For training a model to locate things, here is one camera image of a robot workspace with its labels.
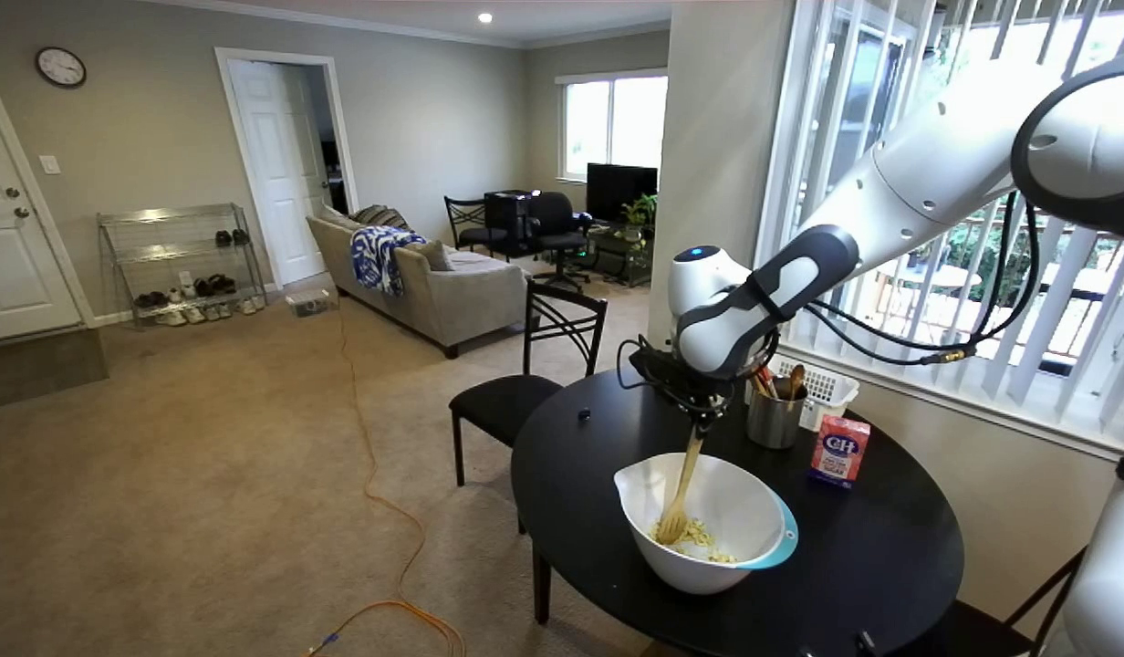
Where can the small black table object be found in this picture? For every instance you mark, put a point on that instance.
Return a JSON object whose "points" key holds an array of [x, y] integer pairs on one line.
{"points": [[582, 415]]}

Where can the pink sugar box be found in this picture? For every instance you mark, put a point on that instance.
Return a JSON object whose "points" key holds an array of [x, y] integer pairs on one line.
{"points": [[841, 454]]}

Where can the grey sofa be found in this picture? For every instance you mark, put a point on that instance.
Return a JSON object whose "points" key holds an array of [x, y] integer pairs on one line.
{"points": [[466, 298]]}

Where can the black round table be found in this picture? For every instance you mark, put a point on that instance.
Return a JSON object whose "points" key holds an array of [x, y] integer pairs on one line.
{"points": [[565, 487]]}

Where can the black television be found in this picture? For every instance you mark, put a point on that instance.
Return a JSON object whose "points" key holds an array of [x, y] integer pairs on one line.
{"points": [[617, 186]]}

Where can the grey utensil holder cup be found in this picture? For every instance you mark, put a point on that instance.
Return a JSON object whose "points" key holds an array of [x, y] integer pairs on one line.
{"points": [[774, 425]]}

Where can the white panel entry door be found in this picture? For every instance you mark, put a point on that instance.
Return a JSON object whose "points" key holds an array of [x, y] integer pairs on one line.
{"points": [[18, 242]]}

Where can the round ceiling light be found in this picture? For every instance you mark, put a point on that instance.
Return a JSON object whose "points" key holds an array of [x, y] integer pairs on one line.
{"points": [[487, 20]]}

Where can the black chair patterned cushion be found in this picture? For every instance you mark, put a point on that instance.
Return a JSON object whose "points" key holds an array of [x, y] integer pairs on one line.
{"points": [[470, 223]]}

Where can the red spatula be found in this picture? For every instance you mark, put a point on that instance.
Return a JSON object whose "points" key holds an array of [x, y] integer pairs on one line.
{"points": [[761, 381]]}

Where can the brown wooden spoon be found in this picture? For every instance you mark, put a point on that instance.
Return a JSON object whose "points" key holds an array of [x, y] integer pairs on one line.
{"points": [[794, 389]]}

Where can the white open interior door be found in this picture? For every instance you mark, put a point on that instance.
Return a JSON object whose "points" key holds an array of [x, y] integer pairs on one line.
{"points": [[274, 185]]}

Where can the white light switch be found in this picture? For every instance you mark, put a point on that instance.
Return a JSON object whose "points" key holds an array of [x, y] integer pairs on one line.
{"points": [[49, 161]]}

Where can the green house plant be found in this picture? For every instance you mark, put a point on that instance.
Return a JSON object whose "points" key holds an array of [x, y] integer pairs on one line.
{"points": [[640, 231]]}

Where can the black metal dining chair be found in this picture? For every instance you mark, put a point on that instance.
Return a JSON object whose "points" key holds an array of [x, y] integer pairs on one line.
{"points": [[504, 402], [988, 633]]}

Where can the black office chair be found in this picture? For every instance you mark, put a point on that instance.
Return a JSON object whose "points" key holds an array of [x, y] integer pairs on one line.
{"points": [[565, 231]]}

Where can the blue white blanket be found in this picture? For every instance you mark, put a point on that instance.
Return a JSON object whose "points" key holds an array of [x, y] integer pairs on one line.
{"points": [[374, 256]]}

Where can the round wall clock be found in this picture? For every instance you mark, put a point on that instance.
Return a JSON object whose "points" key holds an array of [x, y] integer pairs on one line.
{"points": [[59, 66]]}

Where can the yellow cereal rings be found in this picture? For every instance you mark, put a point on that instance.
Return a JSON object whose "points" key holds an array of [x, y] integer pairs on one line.
{"points": [[712, 546]]}

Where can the white mixing bowl teal rim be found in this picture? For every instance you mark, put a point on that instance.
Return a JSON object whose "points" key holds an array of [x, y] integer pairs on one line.
{"points": [[745, 497]]}

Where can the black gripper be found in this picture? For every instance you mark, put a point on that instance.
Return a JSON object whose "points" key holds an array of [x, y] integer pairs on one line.
{"points": [[688, 389]]}

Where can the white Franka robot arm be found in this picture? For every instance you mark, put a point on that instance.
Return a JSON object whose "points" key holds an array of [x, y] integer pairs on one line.
{"points": [[930, 185]]}

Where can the metal shoe rack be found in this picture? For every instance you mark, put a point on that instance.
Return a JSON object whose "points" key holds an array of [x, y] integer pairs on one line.
{"points": [[182, 262]]}

